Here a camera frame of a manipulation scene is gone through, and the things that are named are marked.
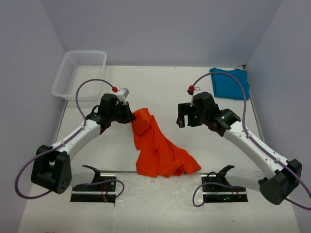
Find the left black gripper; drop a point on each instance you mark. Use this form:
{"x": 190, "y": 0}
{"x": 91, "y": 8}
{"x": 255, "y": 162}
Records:
{"x": 128, "y": 116}

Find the blue folded t shirt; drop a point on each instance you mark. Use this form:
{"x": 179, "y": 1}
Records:
{"x": 226, "y": 87}

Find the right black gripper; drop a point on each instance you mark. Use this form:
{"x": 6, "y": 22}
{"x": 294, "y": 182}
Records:
{"x": 184, "y": 109}

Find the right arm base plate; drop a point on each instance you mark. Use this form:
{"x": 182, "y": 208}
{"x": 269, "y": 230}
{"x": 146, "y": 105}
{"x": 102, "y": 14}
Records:
{"x": 218, "y": 194}

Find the white plastic basket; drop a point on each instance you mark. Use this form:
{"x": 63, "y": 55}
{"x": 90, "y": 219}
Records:
{"x": 77, "y": 67}

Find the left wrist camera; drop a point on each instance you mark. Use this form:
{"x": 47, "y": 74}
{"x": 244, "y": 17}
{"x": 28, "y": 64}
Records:
{"x": 122, "y": 94}

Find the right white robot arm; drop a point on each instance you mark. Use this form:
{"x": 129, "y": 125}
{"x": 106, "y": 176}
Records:
{"x": 281, "y": 176}

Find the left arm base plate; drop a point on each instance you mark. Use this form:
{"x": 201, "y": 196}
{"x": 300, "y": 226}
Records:
{"x": 103, "y": 193}

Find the orange t shirt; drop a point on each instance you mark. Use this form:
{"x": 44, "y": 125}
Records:
{"x": 158, "y": 155}

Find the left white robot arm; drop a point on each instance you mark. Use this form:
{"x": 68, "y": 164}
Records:
{"x": 52, "y": 166}

